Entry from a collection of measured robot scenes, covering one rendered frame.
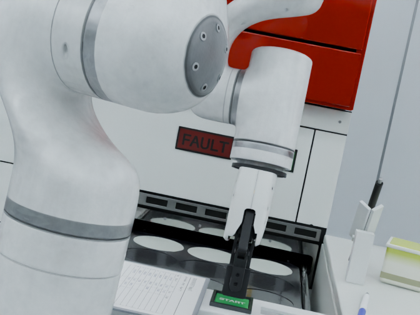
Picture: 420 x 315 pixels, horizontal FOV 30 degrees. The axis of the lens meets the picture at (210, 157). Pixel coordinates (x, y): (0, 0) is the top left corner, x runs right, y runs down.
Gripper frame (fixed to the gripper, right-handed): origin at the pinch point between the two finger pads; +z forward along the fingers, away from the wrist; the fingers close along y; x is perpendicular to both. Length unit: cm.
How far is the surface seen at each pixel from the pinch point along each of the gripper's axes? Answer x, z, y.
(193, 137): -15, -23, -54
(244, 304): 1.6, 2.7, -0.7
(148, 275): -12.3, 2.0, -4.5
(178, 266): -11.1, 2.0, -35.2
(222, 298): -1.3, 2.6, -1.1
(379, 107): 38, -63, -198
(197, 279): -5.6, 1.3, -7.8
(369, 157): 38, -44, -202
